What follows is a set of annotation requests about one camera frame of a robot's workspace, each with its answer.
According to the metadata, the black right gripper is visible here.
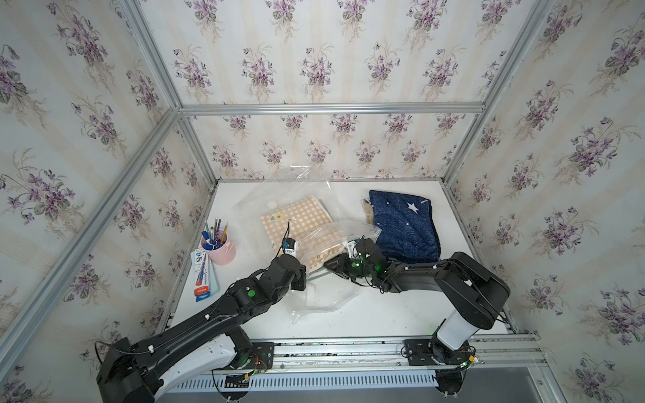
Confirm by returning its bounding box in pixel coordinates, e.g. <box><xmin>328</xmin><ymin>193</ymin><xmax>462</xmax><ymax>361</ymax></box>
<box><xmin>321</xmin><ymin>253</ymin><xmax>376</xmax><ymax>280</ymax></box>

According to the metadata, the beige floral fleece blanket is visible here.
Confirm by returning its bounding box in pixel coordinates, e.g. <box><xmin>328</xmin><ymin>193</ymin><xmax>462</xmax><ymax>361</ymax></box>
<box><xmin>361</xmin><ymin>199</ymin><xmax>375</xmax><ymax>224</ymax></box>

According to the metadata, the orange gingham sunflower blanket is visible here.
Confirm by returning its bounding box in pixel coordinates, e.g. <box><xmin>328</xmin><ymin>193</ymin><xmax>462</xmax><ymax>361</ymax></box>
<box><xmin>260</xmin><ymin>195</ymin><xmax>345</xmax><ymax>273</ymax></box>

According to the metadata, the clear plastic vacuum bag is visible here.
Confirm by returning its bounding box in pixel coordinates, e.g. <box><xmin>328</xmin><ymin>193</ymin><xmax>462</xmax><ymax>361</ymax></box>
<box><xmin>233</xmin><ymin>166</ymin><xmax>381</xmax><ymax>323</ymax></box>

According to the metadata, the navy star pattern blanket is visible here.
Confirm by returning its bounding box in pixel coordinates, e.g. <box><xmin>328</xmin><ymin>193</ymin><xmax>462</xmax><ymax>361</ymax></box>
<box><xmin>369</xmin><ymin>190</ymin><xmax>441</xmax><ymax>263</ymax></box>

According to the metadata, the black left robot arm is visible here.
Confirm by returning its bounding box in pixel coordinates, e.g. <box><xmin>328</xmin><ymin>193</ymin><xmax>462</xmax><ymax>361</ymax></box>
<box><xmin>97</xmin><ymin>255</ymin><xmax>307</xmax><ymax>402</ymax></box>

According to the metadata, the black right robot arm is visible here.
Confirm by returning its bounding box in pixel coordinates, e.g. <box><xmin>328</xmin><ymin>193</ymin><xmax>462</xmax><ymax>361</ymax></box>
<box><xmin>324</xmin><ymin>238</ymin><xmax>511</xmax><ymax>364</ymax></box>

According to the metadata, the pink pen cup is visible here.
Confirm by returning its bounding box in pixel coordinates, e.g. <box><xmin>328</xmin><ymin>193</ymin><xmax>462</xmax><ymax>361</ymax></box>
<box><xmin>200</xmin><ymin>238</ymin><xmax>236</xmax><ymax>266</ymax></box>

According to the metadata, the white toothpaste box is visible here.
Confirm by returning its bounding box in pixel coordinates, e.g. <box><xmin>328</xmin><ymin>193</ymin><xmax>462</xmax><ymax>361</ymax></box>
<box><xmin>191</xmin><ymin>250</ymin><xmax>219</xmax><ymax>302</ymax></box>

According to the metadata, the blue pen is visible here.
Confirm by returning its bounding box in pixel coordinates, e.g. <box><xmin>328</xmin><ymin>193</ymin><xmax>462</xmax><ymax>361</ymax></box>
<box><xmin>201</xmin><ymin>231</ymin><xmax>218</xmax><ymax>250</ymax></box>

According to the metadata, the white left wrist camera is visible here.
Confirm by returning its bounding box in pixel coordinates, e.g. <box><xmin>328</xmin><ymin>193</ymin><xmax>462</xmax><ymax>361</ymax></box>
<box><xmin>282</xmin><ymin>238</ymin><xmax>298</xmax><ymax>257</ymax></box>

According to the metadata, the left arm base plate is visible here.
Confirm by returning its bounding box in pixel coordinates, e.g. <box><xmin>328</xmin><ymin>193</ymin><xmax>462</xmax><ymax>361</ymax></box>
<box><xmin>203</xmin><ymin>341</ymin><xmax>275</xmax><ymax>372</ymax></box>

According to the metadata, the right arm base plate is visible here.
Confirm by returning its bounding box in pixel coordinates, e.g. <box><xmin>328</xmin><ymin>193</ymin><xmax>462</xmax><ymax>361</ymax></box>
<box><xmin>400</xmin><ymin>339</ymin><xmax>476</xmax><ymax>369</ymax></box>

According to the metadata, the aluminium mounting rail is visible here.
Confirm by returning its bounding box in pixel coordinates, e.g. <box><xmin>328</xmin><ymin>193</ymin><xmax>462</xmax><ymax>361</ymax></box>
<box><xmin>128</xmin><ymin>333</ymin><xmax>548</xmax><ymax>376</ymax></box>

